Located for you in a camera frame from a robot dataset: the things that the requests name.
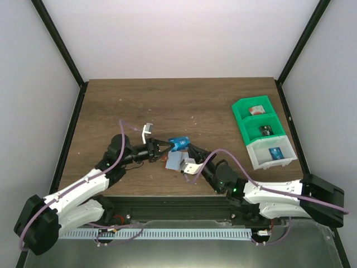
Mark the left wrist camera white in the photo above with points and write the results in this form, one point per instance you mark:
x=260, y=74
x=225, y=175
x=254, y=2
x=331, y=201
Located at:
x=147, y=130

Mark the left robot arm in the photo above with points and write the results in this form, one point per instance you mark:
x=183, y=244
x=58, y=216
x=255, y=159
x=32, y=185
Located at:
x=43, y=220

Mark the white bin near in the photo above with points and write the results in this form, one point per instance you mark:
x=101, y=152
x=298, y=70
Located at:
x=268, y=152

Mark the black frame post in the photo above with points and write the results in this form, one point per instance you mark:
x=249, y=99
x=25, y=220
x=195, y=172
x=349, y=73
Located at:
x=57, y=39
x=317, y=14

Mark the green bin middle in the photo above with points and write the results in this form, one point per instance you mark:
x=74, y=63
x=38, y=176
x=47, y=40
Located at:
x=259, y=127

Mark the blue card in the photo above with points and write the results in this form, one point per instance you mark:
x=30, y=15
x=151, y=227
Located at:
x=179, y=143
x=276, y=153

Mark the green bin far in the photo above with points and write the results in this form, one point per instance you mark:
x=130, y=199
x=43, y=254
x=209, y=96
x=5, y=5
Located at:
x=244, y=107

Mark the left black frame post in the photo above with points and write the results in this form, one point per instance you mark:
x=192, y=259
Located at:
x=57, y=39

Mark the red white card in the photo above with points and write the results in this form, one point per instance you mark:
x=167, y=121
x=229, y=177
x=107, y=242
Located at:
x=256, y=110

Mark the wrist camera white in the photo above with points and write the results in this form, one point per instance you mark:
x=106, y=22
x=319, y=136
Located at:
x=189, y=166
x=147, y=130

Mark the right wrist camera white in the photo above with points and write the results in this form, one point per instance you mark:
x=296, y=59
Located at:
x=189, y=166

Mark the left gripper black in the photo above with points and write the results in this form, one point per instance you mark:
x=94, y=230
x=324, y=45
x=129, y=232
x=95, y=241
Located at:
x=151, y=149

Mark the right black frame post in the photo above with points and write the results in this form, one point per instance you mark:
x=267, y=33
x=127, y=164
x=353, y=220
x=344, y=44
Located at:
x=317, y=14

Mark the black card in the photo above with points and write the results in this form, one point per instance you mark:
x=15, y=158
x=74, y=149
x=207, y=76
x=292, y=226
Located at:
x=266, y=130

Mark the white slotted cable duct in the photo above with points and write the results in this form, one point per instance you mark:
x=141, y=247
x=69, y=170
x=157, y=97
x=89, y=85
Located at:
x=235, y=234

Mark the green bin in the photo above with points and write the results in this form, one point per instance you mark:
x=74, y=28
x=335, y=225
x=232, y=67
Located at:
x=259, y=127
x=244, y=107

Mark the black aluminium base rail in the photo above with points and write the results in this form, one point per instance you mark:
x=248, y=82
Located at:
x=124, y=210

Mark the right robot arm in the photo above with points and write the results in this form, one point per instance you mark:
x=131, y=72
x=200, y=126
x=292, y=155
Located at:
x=310, y=197

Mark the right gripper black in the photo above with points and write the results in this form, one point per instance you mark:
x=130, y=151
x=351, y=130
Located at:
x=199, y=157

